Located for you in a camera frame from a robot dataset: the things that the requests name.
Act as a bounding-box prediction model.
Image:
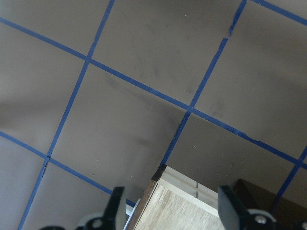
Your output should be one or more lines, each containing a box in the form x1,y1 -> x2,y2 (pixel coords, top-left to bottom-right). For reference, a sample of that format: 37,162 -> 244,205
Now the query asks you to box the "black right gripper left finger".
40,186 -> 127,230

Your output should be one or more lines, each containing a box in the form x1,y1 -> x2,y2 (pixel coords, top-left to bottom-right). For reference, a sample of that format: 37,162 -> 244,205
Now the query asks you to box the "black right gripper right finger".
217,184 -> 307,230

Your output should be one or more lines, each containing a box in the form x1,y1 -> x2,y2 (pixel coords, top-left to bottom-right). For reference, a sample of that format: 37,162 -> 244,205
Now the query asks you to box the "light wood drawer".
128,164 -> 224,230

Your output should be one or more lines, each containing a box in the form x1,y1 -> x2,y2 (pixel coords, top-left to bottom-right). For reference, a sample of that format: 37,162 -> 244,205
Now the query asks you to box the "white drawer handle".
123,198 -> 141,230

